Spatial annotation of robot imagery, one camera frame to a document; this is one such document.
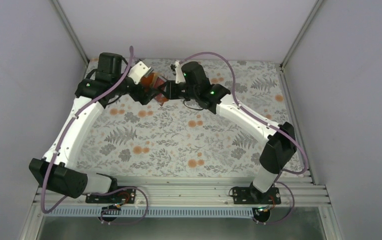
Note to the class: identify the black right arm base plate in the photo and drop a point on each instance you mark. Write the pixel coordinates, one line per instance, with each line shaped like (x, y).
(251, 196)

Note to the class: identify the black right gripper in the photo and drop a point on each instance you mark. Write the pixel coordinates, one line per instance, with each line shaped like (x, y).
(171, 91)

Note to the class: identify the floral patterned table mat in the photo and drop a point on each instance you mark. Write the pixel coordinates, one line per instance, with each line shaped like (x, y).
(179, 140)

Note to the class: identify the aluminium rail frame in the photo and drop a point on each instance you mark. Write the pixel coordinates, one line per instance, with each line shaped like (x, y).
(214, 191)

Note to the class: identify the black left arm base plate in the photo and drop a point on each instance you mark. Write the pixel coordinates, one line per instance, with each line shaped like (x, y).
(122, 195)

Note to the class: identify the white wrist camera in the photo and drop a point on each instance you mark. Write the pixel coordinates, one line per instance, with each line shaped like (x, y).
(176, 67)
(139, 71)

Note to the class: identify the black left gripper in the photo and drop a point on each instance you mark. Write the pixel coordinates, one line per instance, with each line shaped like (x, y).
(147, 96)

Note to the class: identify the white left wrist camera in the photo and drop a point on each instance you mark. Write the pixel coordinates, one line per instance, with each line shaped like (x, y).
(139, 71)

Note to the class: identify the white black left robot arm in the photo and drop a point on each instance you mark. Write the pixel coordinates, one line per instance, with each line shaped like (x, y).
(56, 170)

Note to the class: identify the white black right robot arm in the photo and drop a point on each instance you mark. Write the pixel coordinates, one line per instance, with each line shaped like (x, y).
(191, 83)

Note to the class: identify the brown leather card holder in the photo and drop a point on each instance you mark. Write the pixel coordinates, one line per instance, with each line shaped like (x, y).
(152, 82)

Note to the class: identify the grey slotted cable duct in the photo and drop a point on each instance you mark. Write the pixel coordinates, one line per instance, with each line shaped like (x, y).
(155, 212)

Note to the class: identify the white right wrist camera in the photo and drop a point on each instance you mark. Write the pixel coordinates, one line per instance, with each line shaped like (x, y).
(176, 67)

